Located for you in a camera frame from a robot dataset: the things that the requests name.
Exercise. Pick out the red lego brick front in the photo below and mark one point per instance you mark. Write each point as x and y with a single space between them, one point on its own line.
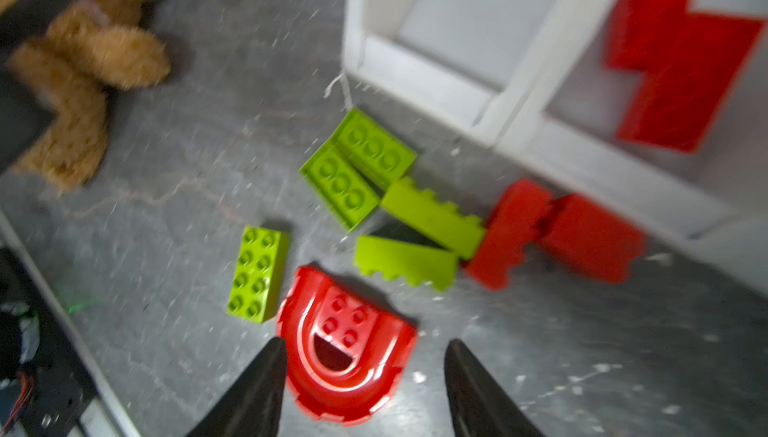
687 81

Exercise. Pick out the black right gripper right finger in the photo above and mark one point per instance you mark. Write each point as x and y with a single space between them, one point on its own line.
478 404

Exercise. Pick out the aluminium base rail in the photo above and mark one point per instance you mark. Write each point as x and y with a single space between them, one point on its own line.
51 385

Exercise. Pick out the red lego brick long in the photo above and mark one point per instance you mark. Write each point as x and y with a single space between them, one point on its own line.
513 223

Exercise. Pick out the red lego brick square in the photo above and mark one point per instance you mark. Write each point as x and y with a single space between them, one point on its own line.
589 239

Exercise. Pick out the white middle storage bin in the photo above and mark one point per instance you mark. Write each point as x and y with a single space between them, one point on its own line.
710 205

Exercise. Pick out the green lego brick tilted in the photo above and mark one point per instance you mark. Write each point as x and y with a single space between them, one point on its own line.
417 264

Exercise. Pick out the white left storage bin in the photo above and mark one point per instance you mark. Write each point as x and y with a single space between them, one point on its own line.
454 60

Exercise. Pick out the green lego brick lone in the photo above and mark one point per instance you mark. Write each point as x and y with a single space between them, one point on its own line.
258 274

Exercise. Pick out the green lego brick upper left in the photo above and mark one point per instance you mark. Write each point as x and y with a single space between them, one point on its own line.
371 149

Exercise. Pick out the green lego brick upper side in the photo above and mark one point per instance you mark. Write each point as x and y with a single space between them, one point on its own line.
441 222

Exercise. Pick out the red lego arch piece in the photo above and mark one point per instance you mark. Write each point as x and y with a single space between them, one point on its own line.
345 355

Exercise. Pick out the white storage bin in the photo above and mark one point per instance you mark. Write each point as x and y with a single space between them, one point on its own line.
454 60
710 205

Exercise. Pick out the brown teddy bear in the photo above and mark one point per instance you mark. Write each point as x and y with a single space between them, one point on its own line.
58 60

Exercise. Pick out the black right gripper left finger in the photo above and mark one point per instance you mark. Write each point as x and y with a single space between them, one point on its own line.
252 405

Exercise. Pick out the green lego brick lower left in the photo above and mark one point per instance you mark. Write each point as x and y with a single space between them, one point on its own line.
340 186

